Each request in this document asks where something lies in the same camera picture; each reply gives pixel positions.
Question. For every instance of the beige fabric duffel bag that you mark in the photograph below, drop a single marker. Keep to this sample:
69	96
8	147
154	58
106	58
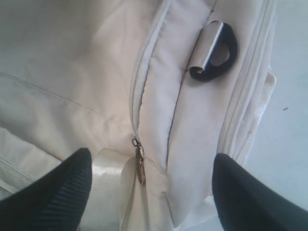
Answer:
188	78

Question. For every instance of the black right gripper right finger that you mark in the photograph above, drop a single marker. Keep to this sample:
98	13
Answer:
245	204

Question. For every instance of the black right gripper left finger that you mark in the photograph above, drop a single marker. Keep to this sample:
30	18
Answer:
55	202

